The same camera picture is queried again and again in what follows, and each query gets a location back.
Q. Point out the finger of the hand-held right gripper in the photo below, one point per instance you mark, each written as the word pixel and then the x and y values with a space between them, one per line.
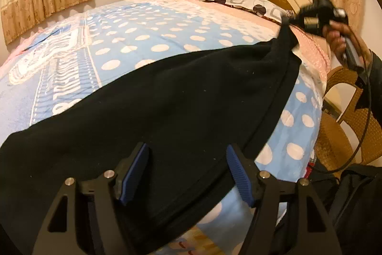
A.
pixel 291 19

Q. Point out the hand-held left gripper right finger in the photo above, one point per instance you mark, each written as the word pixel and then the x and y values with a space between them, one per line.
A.
pixel 238 174

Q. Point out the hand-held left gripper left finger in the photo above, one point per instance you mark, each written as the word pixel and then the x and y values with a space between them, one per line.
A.
pixel 135 173

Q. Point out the black pants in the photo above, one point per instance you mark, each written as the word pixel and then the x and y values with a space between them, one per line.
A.
pixel 164 99

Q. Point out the person's right forearm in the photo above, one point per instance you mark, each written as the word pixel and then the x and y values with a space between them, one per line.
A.
pixel 376 66

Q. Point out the person's right hand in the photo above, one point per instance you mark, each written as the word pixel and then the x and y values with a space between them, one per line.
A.
pixel 335 38

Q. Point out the pink dotted bed sheet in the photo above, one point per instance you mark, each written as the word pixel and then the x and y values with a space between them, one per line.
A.
pixel 313 49

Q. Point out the white circle patterned pillow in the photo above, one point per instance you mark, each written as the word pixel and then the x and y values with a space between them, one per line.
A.
pixel 238 1

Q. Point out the brown wicker chair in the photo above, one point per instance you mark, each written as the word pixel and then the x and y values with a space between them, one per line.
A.
pixel 331 135

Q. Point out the blue polka dot bedspread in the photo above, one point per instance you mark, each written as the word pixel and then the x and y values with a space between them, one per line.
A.
pixel 134 34

